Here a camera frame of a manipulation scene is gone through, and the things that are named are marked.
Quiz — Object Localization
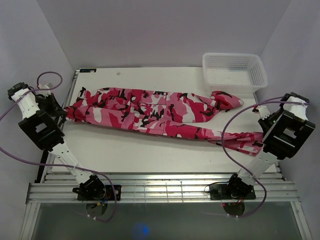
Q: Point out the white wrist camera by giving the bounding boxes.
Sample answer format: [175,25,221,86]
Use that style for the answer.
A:
[37,83,53,97]
[252,105,271,120]

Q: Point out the white plastic mesh basket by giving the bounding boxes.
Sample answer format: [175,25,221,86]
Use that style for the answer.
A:
[202,53,268,94]

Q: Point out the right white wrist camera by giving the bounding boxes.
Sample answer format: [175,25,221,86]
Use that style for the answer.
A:
[252,105,271,120]

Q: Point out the aluminium frame rail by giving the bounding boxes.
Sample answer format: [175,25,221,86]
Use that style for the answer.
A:
[26,172,300,204]

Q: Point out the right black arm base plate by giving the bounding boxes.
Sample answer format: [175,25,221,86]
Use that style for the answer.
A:
[209,183,256,200]

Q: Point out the small label sticker on table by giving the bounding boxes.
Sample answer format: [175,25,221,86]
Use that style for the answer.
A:
[79,68,97,73]

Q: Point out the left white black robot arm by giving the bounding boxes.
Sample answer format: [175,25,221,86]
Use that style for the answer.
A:
[7,82,106,200]

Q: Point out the pink camouflage trousers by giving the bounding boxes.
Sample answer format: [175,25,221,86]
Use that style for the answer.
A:
[64,87,263,156]

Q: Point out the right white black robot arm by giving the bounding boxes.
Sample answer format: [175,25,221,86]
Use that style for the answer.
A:
[225,92,316,199]

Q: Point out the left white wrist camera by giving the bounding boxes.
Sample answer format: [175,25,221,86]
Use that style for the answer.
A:
[37,83,53,97]

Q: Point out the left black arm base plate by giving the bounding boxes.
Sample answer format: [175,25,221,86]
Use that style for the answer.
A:
[76,184,122,201]

